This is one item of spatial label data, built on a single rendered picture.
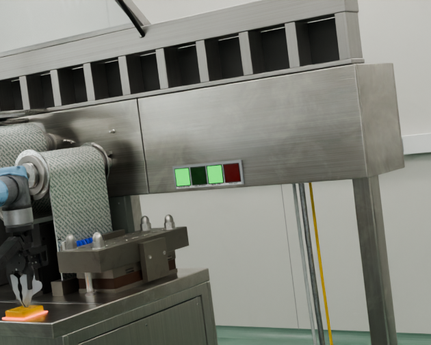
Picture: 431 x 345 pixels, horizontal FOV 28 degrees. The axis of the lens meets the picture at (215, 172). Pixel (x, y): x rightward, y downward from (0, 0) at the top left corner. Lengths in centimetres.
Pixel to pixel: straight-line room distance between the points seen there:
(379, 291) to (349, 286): 254
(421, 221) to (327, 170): 249
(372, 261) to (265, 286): 287
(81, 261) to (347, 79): 87
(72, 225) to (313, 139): 75
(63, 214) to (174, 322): 45
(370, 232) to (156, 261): 62
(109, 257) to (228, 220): 304
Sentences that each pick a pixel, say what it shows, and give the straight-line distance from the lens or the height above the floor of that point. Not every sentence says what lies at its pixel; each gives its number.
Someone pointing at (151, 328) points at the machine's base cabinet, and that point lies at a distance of 243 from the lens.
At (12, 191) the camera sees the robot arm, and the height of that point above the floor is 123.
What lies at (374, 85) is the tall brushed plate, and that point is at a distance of 236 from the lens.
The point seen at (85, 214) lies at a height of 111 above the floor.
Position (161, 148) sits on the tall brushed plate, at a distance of 262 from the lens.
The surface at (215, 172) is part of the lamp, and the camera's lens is 250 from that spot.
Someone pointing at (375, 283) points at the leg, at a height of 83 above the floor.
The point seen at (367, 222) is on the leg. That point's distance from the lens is 247.
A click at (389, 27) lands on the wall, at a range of 477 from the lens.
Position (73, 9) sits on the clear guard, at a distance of 278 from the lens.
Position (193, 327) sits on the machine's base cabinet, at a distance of 258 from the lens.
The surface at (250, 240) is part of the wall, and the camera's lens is 531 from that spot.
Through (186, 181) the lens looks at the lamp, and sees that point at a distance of 257.
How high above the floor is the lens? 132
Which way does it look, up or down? 3 degrees down
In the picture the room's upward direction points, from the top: 7 degrees counter-clockwise
